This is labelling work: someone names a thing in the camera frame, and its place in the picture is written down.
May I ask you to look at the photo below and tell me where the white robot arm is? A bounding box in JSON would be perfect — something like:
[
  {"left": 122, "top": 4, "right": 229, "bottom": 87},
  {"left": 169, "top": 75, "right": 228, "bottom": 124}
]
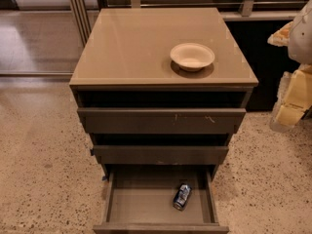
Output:
[{"left": 267, "top": 0, "right": 312, "bottom": 133}]

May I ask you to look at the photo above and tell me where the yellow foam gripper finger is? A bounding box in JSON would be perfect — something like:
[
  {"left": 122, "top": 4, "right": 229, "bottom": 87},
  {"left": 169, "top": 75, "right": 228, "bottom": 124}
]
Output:
[
  {"left": 267, "top": 21, "right": 293, "bottom": 47},
  {"left": 270, "top": 64, "right": 312, "bottom": 132}
]

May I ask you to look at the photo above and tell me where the grey middle drawer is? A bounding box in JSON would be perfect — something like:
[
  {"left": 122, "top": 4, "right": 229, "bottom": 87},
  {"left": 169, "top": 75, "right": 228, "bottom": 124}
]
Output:
[{"left": 93, "top": 145, "right": 229, "bottom": 165}]

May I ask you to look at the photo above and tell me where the grey top drawer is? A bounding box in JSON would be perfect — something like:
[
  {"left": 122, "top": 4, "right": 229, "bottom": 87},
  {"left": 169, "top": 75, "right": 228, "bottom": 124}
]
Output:
[{"left": 77, "top": 108, "right": 246, "bottom": 135}]

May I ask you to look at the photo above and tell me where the white paper bowl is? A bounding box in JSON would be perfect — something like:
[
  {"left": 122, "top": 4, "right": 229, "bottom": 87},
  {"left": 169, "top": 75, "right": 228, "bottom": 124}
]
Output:
[{"left": 170, "top": 43, "right": 215, "bottom": 72}]

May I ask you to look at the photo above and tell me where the grey drawer cabinet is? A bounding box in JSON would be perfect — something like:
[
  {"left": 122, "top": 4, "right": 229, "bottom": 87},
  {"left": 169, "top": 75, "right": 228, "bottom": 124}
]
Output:
[{"left": 69, "top": 8, "right": 257, "bottom": 171}]

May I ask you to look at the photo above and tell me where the blue pepsi can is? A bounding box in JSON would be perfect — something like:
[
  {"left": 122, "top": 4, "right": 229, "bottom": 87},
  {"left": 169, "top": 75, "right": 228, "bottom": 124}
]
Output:
[{"left": 173, "top": 183, "right": 192, "bottom": 211}]

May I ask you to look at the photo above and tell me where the metal railing frame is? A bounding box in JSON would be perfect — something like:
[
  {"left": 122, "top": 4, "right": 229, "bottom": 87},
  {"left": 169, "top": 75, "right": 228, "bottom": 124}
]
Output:
[{"left": 69, "top": 0, "right": 309, "bottom": 43}]

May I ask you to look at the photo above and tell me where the grey open bottom drawer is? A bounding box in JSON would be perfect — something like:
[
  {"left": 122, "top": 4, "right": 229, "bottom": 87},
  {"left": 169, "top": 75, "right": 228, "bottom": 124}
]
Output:
[{"left": 94, "top": 165, "right": 229, "bottom": 234}]

